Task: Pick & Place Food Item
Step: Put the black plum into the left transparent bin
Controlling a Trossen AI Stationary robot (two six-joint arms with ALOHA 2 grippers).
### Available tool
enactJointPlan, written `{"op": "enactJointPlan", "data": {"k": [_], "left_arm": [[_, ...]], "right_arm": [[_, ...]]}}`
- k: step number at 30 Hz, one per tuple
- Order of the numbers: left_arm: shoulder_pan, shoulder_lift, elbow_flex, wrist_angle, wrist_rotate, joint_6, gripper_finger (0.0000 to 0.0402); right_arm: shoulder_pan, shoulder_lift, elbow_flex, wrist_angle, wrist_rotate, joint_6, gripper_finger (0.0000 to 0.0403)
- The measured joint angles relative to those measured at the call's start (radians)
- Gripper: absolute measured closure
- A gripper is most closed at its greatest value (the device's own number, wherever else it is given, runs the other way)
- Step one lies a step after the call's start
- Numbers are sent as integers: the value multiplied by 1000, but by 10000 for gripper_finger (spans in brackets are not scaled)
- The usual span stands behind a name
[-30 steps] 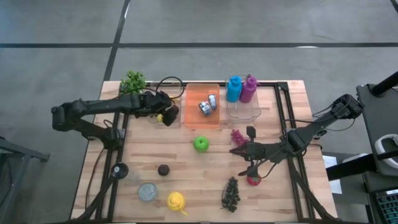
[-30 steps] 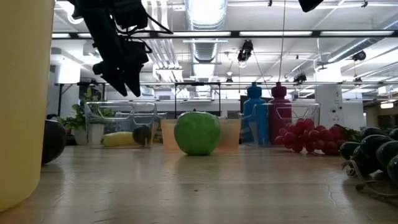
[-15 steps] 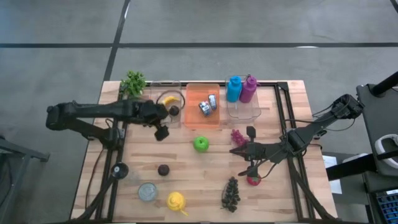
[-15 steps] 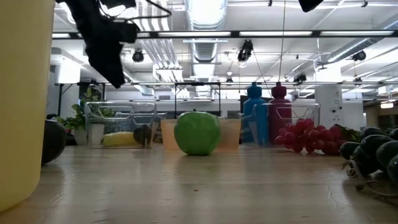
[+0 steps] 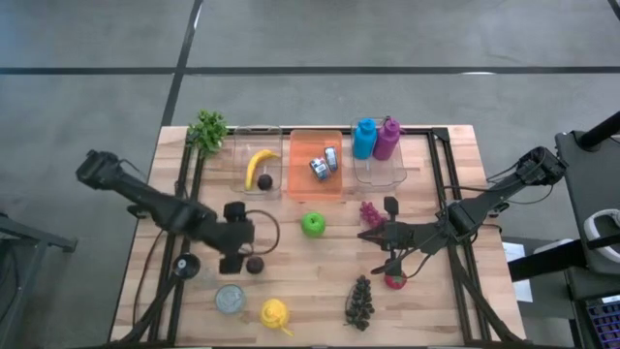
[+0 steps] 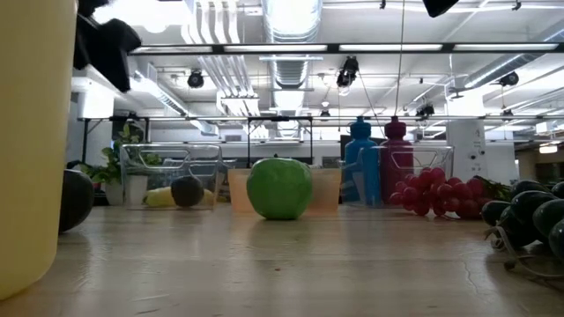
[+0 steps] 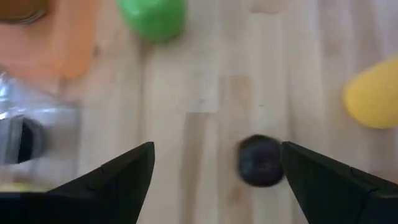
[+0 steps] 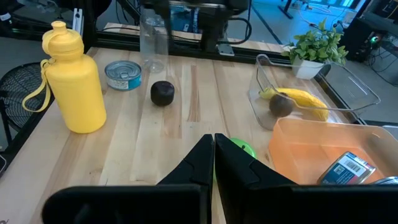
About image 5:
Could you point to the green potted plant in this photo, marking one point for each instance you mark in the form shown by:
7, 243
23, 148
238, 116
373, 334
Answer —
207, 131

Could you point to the grey metal stand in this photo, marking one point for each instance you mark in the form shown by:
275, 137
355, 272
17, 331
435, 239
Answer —
29, 235

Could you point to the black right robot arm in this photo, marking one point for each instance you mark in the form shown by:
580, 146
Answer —
484, 203

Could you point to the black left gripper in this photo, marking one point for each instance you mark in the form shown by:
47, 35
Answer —
235, 237

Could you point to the clear plastic bin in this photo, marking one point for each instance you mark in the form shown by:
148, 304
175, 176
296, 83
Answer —
382, 172
242, 189

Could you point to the orange plastic bin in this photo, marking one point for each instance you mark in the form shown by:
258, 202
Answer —
305, 189

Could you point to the black side desk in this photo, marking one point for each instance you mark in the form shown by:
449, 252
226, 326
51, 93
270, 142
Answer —
576, 160

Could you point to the dark blue toy grape bunch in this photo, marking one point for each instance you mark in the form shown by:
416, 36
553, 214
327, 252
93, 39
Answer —
361, 303

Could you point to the backlit keyboard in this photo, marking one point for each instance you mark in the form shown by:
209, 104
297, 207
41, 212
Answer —
603, 322

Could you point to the green toy apple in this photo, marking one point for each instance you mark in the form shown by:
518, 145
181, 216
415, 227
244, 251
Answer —
313, 225

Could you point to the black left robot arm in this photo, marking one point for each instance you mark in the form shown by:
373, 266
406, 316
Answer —
145, 199

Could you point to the yellow toy banana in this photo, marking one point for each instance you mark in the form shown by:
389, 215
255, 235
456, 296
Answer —
252, 169

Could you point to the grey headphones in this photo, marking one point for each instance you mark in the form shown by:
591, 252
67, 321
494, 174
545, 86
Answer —
593, 228

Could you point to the dark brown round fruit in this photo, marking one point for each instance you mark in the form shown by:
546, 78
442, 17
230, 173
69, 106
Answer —
255, 265
265, 182

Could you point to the tin can silver lid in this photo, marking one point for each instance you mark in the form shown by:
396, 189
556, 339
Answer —
230, 299

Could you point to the magenta squeeze bottle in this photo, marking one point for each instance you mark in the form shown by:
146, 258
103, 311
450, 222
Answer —
386, 140

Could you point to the red toy grape bunch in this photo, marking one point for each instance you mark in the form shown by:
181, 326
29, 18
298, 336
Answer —
370, 213

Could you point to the red toy strawberry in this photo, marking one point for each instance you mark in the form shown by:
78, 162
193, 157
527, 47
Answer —
398, 282

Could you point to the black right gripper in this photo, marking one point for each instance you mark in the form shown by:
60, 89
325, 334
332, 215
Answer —
407, 235

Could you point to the yellow squeeze bottle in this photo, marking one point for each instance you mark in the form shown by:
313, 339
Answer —
274, 312

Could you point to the blue squeeze bottle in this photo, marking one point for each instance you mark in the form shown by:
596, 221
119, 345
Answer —
364, 140

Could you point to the tin can blue label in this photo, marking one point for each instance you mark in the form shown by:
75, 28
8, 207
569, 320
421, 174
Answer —
331, 159

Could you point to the tin can gold lid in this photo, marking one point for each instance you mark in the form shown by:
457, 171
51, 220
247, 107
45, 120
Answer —
319, 168

